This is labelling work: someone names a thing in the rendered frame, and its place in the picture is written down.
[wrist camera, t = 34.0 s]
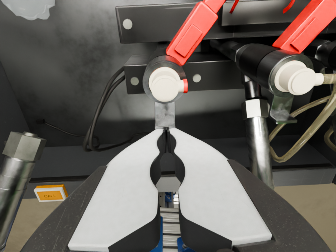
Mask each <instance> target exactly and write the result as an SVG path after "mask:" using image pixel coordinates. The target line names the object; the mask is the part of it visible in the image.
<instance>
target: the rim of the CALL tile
mask: <svg viewBox="0 0 336 252"><path fill-rule="evenodd" d="M52 191H60V192H61V195H62V197H63V199H62V200H42V201H41V200H40V198H39V196H38V194H37V192H52ZM34 192H35V194H36V196H37V198H38V200H39V202H58V201H64V200H66V199H67V197H66V194H65V192H64V189H63V188H62V187H57V188H37V189H35V190H34Z"/></svg>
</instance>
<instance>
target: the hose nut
mask: <svg viewBox="0 0 336 252"><path fill-rule="evenodd" d="M46 143H47V140H46V139H43V138H40V137H38V135H37V134H34V133H30V132H24V133H19V132H11V133H10V136H9V138H8V141H7V143H6V146H5V148H4V151H3V153H2V154H4V155H6V156H9V157H11V158H14V159H20V160H27V161H33V162H34V161H40V159H41V157H42V154H43V151H44V148H45V146H46Z"/></svg>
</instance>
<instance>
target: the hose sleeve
mask: <svg viewBox="0 0 336 252"><path fill-rule="evenodd" d="M35 165H36V161H29V160H23V159H17V158H12V157H10V156H5V158H4V161H3V163H2V166H1V168H0V252H4V250H5V248H6V246H7V241H8V238H9V235H10V232H11V230H12V227H13V224H14V222H15V219H16V216H17V213H18V211H19V208H20V205H21V203H22V200H23V197H24V195H25V193H26V192H27V189H28V188H27V186H28V184H29V181H31V178H32V173H33V170H34V168H35Z"/></svg>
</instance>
